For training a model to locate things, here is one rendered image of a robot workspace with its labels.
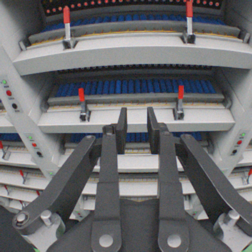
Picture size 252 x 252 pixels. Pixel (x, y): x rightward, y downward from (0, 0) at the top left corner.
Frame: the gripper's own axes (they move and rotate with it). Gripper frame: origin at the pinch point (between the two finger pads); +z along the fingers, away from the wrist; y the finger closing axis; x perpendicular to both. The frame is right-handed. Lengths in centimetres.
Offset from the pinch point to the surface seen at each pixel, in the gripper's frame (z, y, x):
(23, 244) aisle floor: 17, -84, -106
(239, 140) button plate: 22.5, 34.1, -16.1
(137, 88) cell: 30.2, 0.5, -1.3
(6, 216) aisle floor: 35, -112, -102
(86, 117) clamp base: 21.2, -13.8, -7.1
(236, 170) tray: 35, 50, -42
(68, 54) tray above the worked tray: 17.3, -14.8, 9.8
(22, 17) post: 23.8, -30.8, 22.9
